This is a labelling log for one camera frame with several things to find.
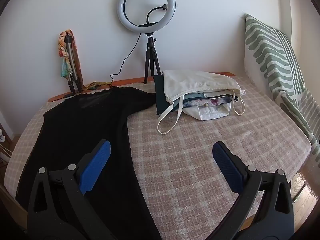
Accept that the orange wooden bed frame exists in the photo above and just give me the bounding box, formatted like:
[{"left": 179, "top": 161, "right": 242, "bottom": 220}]
[{"left": 47, "top": 72, "right": 235, "bottom": 103}]

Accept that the black gooseneck phone holder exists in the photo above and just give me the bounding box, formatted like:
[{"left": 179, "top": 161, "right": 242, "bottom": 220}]
[{"left": 146, "top": 4, "right": 168, "bottom": 27}]

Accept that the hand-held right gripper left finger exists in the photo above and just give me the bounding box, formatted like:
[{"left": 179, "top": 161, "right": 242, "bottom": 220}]
[{"left": 27, "top": 139, "right": 112, "bottom": 240}]

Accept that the green striped throw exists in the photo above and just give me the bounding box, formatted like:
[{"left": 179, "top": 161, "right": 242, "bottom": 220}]
[{"left": 272, "top": 90, "right": 320, "bottom": 168}]

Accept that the black ring light tripod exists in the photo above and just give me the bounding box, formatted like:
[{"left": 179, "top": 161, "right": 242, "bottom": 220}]
[{"left": 144, "top": 32, "right": 162, "bottom": 84}]

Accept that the floral folded cloth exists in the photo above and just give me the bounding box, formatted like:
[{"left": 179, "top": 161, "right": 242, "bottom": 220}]
[{"left": 182, "top": 96, "right": 233, "bottom": 109}]

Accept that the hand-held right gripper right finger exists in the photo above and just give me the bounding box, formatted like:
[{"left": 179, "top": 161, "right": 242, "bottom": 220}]
[{"left": 212, "top": 141, "right": 294, "bottom": 240}]

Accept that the silver folded tripod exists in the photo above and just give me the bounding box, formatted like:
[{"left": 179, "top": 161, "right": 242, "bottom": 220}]
[{"left": 64, "top": 36, "right": 83, "bottom": 93}]

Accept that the black power cable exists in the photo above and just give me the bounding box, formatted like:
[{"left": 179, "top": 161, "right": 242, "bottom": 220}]
[{"left": 64, "top": 34, "right": 142, "bottom": 98}]

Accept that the white and green tote bag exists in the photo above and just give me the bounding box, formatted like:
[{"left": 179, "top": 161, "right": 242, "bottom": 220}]
[{"left": 157, "top": 70, "right": 247, "bottom": 134}]

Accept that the green striped pillow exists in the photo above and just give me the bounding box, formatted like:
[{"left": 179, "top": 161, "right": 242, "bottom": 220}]
[{"left": 244, "top": 14, "right": 307, "bottom": 100}]

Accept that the black garment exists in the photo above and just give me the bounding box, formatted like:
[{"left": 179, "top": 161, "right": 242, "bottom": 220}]
[{"left": 15, "top": 86, "right": 163, "bottom": 240}]

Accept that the white ring light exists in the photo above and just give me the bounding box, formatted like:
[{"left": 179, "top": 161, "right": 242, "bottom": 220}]
[{"left": 117, "top": 0, "right": 177, "bottom": 34}]

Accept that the colourful scarf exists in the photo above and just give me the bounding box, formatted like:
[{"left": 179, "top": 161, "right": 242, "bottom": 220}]
[{"left": 58, "top": 29, "right": 112, "bottom": 90}]

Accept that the white folded cloth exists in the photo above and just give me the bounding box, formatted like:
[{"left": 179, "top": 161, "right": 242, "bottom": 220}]
[{"left": 184, "top": 102, "right": 232, "bottom": 120}]

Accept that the dark green folded cloth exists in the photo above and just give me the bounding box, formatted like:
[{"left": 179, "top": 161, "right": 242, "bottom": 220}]
[{"left": 154, "top": 74, "right": 184, "bottom": 115}]

